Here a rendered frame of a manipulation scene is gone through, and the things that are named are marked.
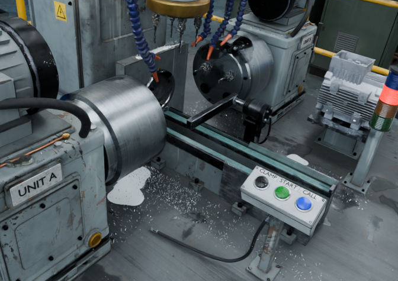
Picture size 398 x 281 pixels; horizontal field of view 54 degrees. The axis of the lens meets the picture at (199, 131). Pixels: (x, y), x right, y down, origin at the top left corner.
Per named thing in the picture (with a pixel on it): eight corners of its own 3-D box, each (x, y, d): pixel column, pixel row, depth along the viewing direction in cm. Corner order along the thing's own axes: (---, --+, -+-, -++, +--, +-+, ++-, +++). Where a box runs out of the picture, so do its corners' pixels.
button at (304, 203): (293, 209, 82) (294, 204, 80) (300, 197, 83) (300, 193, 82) (307, 215, 80) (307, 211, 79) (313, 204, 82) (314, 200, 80)
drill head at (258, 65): (175, 102, 145) (179, 36, 132) (234, 72, 174) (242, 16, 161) (231, 127, 133) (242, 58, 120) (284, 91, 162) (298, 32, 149)
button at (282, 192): (272, 197, 84) (272, 193, 83) (279, 187, 85) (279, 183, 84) (285, 204, 83) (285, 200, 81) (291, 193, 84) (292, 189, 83)
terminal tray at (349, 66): (326, 75, 139) (331, 56, 136) (337, 67, 147) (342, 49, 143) (359, 86, 134) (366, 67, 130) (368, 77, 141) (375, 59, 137)
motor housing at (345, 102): (311, 116, 145) (324, 68, 134) (330, 100, 158) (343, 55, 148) (364, 137, 135) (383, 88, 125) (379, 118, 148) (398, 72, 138)
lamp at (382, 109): (371, 113, 117) (376, 100, 114) (376, 106, 121) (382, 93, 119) (392, 120, 114) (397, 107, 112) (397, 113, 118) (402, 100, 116)
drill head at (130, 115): (5, 187, 98) (-14, 100, 85) (114, 132, 124) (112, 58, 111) (69, 238, 86) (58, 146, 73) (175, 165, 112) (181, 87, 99)
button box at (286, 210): (240, 199, 89) (238, 187, 85) (256, 176, 93) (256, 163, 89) (310, 236, 81) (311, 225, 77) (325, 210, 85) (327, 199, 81)
